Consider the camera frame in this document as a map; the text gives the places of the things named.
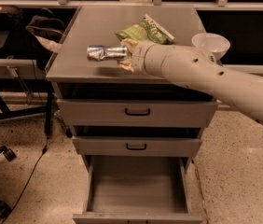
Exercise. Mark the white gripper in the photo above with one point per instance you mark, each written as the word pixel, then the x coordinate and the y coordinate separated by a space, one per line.
pixel 138 55

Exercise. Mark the silver redbull can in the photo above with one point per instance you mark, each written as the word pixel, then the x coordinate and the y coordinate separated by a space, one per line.
pixel 99 53

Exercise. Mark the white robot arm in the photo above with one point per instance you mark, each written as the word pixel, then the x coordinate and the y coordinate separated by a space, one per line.
pixel 192 68

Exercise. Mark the grey drawer cabinet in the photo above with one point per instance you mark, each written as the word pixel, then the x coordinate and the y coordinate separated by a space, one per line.
pixel 74 77

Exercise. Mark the grey top drawer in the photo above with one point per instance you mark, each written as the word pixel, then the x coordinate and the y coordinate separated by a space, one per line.
pixel 177 114

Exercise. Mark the grey drawer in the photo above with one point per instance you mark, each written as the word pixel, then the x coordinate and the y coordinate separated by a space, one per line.
pixel 177 114
pixel 156 147
pixel 136 190

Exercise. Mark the grey middle drawer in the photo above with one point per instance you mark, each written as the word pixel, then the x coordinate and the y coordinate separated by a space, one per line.
pixel 156 147

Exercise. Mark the grey bottom drawer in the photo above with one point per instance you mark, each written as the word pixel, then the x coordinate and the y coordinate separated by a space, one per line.
pixel 136 190

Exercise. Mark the green chip bag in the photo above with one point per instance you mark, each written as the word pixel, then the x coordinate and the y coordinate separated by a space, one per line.
pixel 146 29

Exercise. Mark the dark bag on desk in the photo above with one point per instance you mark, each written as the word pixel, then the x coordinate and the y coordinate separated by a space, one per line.
pixel 46 31

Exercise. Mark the white bowl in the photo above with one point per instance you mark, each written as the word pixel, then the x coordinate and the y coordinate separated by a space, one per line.
pixel 217 44

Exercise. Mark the black top drawer handle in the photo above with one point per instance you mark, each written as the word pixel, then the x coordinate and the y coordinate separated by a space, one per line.
pixel 137 113

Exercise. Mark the black drawer handle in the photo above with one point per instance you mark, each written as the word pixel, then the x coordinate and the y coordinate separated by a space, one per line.
pixel 136 147
pixel 137 113

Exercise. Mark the black middle drawer handle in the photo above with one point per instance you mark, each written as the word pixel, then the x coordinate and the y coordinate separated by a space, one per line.
pixel 136 147

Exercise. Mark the black desk with frame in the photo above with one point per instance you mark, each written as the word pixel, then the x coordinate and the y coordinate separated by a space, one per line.
pixel 22 66

